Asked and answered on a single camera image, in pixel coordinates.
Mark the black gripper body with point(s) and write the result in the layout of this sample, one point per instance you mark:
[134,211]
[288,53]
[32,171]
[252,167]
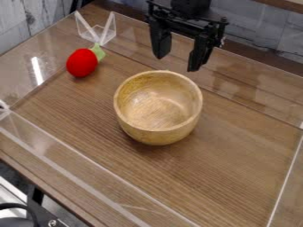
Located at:
[184,12]

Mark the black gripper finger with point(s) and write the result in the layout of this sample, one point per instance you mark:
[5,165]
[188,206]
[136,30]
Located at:
[205,40]
[160,38]

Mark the red plush fruit green leaf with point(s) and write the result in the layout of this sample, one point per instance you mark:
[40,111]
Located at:
[84,60]

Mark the light wooden bowl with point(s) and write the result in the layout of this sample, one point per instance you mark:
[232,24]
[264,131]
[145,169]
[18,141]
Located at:
[157,104]

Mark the clear acrylic tray wall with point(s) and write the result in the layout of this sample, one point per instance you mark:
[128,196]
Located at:
[148,146]

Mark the black metal table frame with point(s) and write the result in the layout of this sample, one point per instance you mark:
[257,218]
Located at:
[45,218]

